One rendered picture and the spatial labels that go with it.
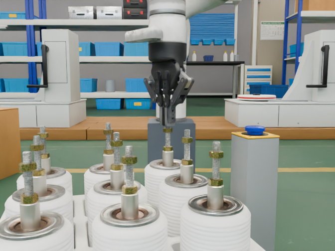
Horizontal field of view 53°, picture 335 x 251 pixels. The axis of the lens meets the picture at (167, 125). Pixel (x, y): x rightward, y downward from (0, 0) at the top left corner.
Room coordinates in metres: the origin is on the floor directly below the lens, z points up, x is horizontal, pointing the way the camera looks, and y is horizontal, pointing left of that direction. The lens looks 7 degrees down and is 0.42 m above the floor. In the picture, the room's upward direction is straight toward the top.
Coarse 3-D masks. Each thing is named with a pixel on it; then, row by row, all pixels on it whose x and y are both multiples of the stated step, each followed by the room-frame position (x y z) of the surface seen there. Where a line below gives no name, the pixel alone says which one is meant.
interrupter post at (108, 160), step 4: (104, 156) 0.63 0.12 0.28; (108, 156) 0.63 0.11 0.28; (112, 156) 0.63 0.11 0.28; (104, 160) 0.63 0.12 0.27; (108, 160) 0.63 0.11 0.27; (112, 160) 0.63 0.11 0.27; (104, 164) 0.63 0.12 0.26; (108, 164) 0.63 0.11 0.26; (104, 168) 0.63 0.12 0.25; (108, 168) 0.63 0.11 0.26
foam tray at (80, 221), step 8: (80, 200) 0.66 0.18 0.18; (80, 208) 0.62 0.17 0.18; (80, 216) 0.58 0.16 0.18; (80, 224) 0.55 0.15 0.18; (80, 232) 0.52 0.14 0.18; (80, 240) 0.49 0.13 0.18; (168, 240) 0.49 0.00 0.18; (176, 240) 0.49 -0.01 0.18; (80, 248) 0.46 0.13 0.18; (88, 248) 0.46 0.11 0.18; (168, 248) 0.46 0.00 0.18; (176, 248) 0.48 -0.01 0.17; (256, 248) 0.46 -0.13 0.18
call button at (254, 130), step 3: (246, 126) 0.68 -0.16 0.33; (249, 126) 0.67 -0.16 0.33; (252, 126) 0.67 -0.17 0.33; (255, 126) 0.67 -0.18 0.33; (258, 126) 0.67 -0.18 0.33; (261, 126) 0.67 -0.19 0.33; (246, 129) 0.67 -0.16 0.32; (249, 129) 0.67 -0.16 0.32; (252, 129) 0.66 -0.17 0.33; (255, 129) 0.66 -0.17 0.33; (258, 129) 0.66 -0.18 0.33; (261, 129) 0.66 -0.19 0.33; (264, 129) 0.67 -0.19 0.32; (249, 132) 0.67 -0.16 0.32; (252, 132) 0.67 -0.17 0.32; (255, 132) 0.66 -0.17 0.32; (258, 132) 0.66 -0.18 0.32; (261, 132) 0.67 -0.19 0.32
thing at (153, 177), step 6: (150, 168) 0.65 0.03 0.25; (150, 174) 0.64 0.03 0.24; (156, 174) 0.63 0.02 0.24; (162, 174) 0.63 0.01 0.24; (168, 174) 0.63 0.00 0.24; (150, 180) 0.64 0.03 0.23; (156, 180) 0.63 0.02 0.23; (162, 180) 0.63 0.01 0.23; (150, 186) 0.64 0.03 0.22; (156, 186) 0.63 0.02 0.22; (150, 192) 0.64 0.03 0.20; (156, 192) 0.63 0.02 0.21; (150, 198) 0.64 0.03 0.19; (156, 198) 0.63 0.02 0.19; (156, 204) 0.63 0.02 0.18
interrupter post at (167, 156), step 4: (164, 152) 0.67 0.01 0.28; (168, 152) 0.66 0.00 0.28; (172, 152) 0.67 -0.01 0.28; (164, 156) 0.67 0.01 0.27; (168, 156) 0.66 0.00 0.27; (172, 156) 0.67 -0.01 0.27; (164, 160) 0.67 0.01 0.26; (168, 160) 0.66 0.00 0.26; (172, 160) 0.67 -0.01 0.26; (164, 164) 0.67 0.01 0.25; (168, 164) 0.66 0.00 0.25; (172, 164) 0.67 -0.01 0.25
